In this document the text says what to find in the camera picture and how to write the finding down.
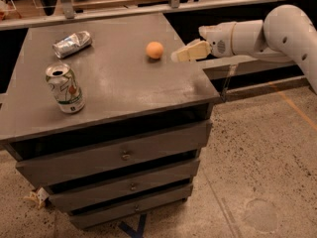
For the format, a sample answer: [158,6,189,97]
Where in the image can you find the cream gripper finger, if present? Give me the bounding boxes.
[171,42,211,62]
[187,39,201,47]

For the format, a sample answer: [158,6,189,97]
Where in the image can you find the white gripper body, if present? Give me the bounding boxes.
[198,22,236,58]

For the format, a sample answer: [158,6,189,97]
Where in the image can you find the orange fruit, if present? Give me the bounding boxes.
[146,42,163,60]

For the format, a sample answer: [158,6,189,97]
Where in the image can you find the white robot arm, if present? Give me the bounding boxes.
[171,5,317,91]

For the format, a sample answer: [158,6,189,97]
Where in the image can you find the crushed silver redbull can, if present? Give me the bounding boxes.
[53,31,92,59]

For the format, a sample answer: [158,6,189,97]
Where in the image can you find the upright green white soda can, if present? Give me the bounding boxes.
[46,63,85,114]

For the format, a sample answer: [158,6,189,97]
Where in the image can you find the grey drawer cabinet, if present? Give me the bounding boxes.
[0,14,218,217]

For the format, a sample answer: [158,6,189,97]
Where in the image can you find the bottom grey drawer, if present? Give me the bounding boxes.
[69,183,193,229]

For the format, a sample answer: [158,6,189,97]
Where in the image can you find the grey drawer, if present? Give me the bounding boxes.
[50,159,200,212]
[69,183,193,229]
[16,120,211,187]

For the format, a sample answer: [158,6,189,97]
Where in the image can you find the top grey drawer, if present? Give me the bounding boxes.
[16,120,211,187]

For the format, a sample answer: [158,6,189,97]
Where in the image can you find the middle grey drawer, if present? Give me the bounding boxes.
[50,159,200,212]

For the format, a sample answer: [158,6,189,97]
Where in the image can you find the blue tape cross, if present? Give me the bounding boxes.
[119,214,147,238]

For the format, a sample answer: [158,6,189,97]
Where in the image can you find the small debris by cabinet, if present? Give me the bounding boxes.
[24,187,50,209]

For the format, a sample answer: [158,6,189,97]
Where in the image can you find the grey metal railing frame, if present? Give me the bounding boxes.
[1,0,317,32]

